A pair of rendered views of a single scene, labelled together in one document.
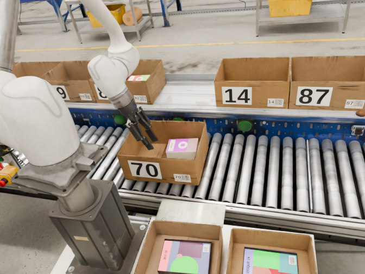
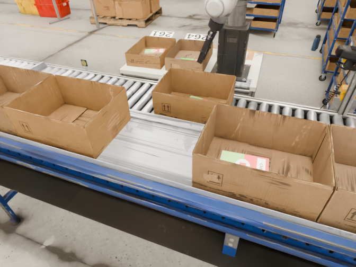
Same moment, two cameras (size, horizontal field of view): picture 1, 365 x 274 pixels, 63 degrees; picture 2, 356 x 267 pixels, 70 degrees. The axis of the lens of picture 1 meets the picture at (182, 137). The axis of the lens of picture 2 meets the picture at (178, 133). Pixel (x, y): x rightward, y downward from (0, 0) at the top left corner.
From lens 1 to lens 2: 242 cm
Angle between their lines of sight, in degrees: 103
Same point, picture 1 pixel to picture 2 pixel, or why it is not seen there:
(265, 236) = (144, 59)
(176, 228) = (189, 64)
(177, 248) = not seen: hidden behind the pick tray
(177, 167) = (185, 77)
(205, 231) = (174, 64)
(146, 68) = (231, 177)
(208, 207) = not seen: hidden behind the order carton
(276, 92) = (69, 87)
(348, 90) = (16, 74)
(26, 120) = not seen: outside the picture
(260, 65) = (39, 124)
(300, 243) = (129, 60)
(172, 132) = (187, 109)
